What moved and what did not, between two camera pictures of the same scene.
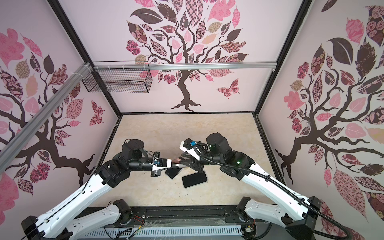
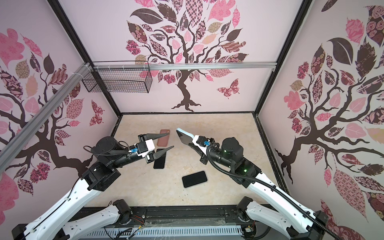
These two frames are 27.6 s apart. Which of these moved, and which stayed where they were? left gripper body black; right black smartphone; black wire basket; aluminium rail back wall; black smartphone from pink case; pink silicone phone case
Moved: black smartphone from pink case; pink silicone phone case; left gripper body black
Stayed: black wire basket; right black smartphone; aluminium rail back wall
